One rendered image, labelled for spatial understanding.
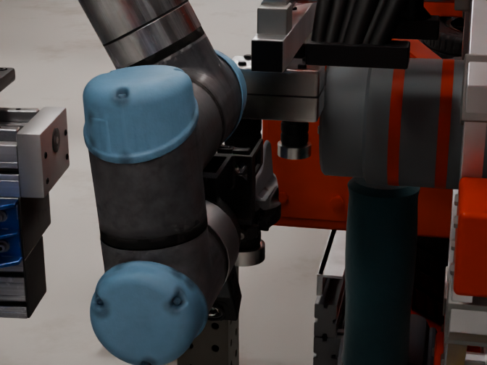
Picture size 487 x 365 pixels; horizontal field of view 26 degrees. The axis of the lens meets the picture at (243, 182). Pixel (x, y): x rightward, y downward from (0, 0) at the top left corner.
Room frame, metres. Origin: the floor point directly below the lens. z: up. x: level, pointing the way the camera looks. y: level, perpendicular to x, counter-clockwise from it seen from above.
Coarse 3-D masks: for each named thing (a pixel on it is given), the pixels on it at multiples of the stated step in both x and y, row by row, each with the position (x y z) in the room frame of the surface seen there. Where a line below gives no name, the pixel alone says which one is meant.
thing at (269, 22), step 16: (272, 0) 0.96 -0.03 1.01; (288, 0) 0.98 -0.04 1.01; (304, 0) 1.05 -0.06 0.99; (432, 0) 1.07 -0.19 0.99; (448, 0) 1.06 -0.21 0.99; (464, 0) 1.05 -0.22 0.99; (272, 16) 0.95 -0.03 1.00; (288, 16) 0.95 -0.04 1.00; (272, 32) 0.95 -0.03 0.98; (288, 32) 0.96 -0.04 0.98
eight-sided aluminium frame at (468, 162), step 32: (480, 0) 0.89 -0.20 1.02; (480, 32) 0.87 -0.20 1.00; (480, 64) 0.84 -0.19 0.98; (480, 96) 0.83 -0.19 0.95; (480, 128) 0.83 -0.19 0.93; (480, 160) 0.83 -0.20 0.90; (448, 288) 0.85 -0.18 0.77; (448, 320) 0.84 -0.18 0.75; (480, 320) 0.83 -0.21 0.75; (448, 352) 0.87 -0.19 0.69; (480, 352) 1.07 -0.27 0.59
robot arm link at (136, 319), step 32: (128, 256) 0.65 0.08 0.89; (160, 256) 0.64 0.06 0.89; (192, 256) 0.65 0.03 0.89; (224, 256) 0.72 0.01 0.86; (96, 288) 0.64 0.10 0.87; (128, 288) 0.63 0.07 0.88; (160, 288) 0.62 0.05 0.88; (192, 288) 0.64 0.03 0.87; (96, 320) 0.63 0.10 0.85; (128, 320) 0.63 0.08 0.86; (160, 320) 0.62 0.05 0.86; (192, 320) 0.62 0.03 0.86; (128, 352) 0.63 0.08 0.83; (160, 352) 0.62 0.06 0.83
